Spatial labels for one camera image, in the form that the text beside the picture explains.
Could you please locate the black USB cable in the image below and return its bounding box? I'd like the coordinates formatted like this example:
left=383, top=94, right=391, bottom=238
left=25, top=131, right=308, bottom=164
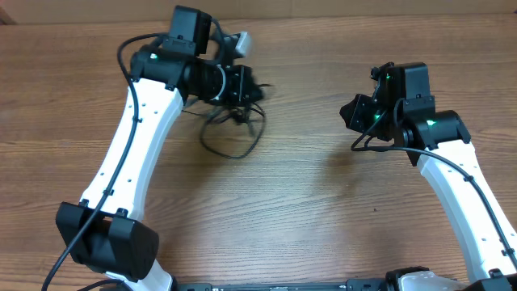
left=181, top=82, right=272, bottom=160

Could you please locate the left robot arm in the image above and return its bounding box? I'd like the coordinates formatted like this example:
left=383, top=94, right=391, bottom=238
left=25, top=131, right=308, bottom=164
left=56, top=6, right=263, bottom=290

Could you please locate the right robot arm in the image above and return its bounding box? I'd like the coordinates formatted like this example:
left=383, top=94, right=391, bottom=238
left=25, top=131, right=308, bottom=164
left=339, top=62, right=516, bottom=290

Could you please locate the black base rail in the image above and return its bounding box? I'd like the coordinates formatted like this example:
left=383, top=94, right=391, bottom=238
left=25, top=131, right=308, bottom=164
left=99, top=265, right=517, bottom=291

